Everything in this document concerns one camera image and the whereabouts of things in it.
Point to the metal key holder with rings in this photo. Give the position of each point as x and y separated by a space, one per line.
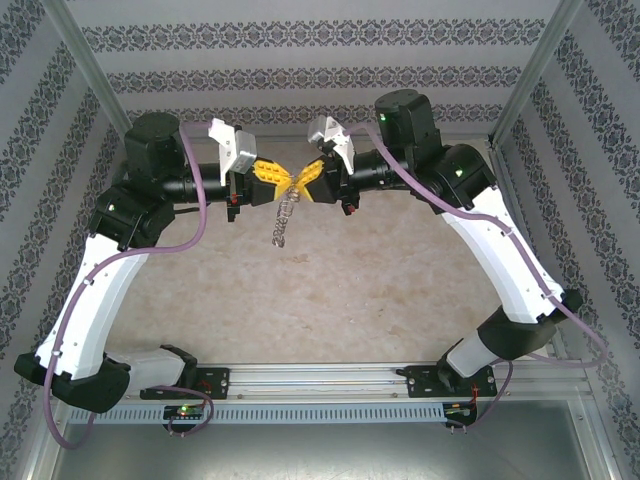
282 225

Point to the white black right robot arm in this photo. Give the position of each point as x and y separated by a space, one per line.
500 260

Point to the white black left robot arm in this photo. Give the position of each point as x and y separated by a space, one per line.
95 310

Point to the small controller circuit board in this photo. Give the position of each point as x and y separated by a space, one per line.
182 411
457 410

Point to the grey metal base panel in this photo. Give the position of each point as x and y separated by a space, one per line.
320 455

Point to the aluminium frame corner post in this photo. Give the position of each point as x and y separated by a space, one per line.
96 75
533 75

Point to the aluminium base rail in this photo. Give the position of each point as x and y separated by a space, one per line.
320 380

